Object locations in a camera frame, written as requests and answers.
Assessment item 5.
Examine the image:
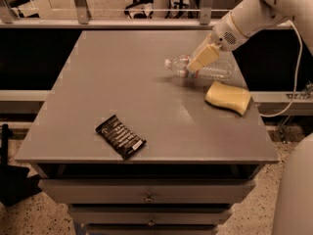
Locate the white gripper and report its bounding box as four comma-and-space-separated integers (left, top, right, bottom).
187, 0, 288, 71

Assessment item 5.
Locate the clear plastic water bottle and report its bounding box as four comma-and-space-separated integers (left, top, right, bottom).
164, 55, 235, 81

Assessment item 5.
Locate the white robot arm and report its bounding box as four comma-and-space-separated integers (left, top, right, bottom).
188, 0, 313, 235

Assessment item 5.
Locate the yellow sponge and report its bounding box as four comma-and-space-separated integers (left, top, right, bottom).
205, 81, 251, 116

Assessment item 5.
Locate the black office chair base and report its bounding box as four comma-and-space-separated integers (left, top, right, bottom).
124, 0, 154, 19

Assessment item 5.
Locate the grey drawer cabinet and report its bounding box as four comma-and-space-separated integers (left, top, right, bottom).
15, 29, 281, 235

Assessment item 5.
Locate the black snack bar wrapper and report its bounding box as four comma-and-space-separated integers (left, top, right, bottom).
96, 115, 146, 160

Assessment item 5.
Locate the bottom grey drawer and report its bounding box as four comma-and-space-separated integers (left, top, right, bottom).
87, 224, 217, 235

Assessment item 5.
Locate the grey drawer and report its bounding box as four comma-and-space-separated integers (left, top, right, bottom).
69, 207, 232, 225
87, 224, 217, 235
39, 179, 255, 204

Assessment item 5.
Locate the metal railing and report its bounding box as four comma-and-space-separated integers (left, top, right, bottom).
0, 0, 227, 29

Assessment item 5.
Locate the top grey drawer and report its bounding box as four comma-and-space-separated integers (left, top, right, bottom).
39, 179, 255, 204

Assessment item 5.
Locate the middle grey drawer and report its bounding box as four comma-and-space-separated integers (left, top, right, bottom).
69, 207, 232, 225

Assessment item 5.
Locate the black stand at left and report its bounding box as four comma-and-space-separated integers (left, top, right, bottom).
0, 124, 41, 207

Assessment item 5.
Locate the white cable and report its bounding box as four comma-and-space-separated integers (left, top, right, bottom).
259, 19, 304, 118

